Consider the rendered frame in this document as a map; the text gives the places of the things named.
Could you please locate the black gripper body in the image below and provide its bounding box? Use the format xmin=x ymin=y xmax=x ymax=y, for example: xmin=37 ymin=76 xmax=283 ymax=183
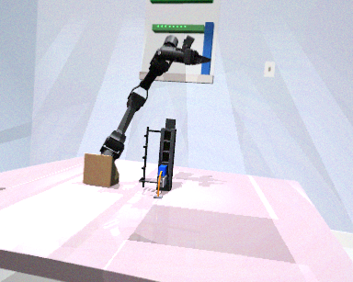
xmin=172 ymin=48 xmax=194 ymax=65

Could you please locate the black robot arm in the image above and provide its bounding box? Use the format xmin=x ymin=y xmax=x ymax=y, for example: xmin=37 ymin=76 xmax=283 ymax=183
xmin=100 ymin=35 xmax=195 ymax=161

